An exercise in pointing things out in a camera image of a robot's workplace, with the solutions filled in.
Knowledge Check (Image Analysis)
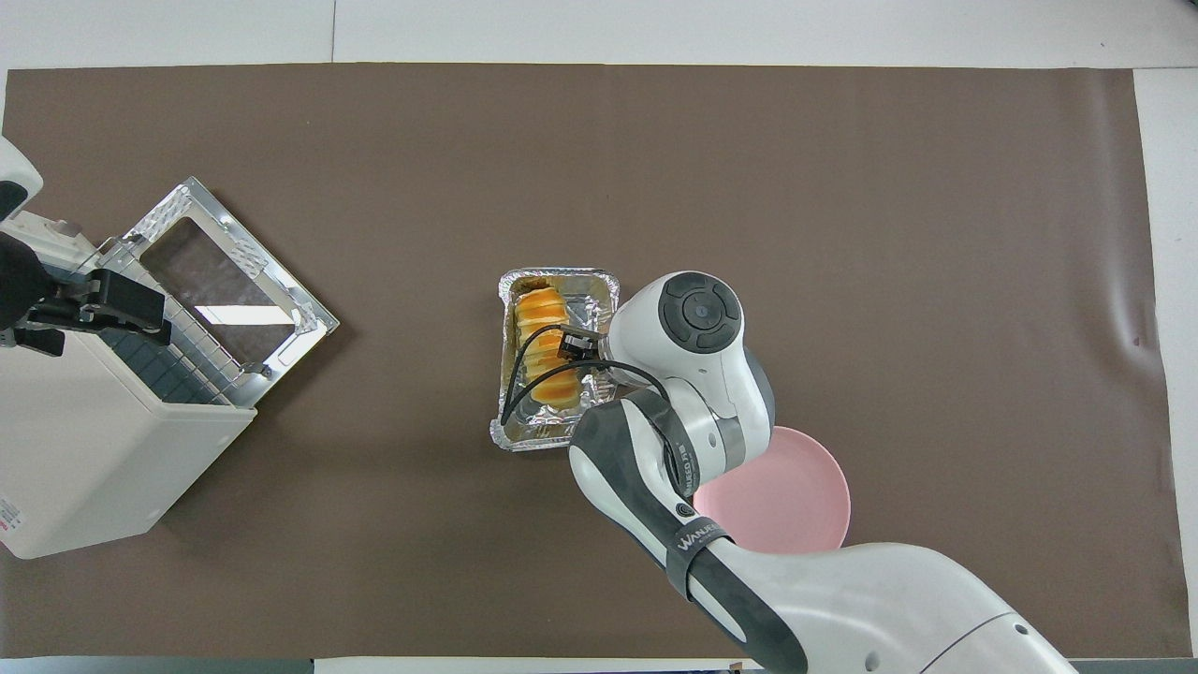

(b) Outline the pink plate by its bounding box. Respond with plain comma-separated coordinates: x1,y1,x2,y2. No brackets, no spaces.
693,426,852,555

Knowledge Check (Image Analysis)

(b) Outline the golden ridged bread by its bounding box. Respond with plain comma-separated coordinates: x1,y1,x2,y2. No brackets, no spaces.
515,286,583,413

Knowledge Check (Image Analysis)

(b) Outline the aluminium foil tray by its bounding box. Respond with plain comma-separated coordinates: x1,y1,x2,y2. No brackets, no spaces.
489,268,621,452

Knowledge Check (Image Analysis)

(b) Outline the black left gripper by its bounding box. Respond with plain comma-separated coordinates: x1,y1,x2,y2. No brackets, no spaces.
0,234,172,355

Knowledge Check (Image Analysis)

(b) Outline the cream toaster oven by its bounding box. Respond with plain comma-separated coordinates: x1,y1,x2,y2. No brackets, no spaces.
0,211,256,561

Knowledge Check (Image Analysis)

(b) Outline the metal oven rack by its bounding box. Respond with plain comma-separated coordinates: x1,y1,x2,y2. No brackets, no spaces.
94,267,235,405

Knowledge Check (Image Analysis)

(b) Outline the brown table mat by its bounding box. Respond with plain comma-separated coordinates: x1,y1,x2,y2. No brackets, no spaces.
0,64,1191,659

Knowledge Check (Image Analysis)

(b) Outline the glass oven door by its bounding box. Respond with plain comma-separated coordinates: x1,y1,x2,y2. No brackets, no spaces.
122,176,340,410

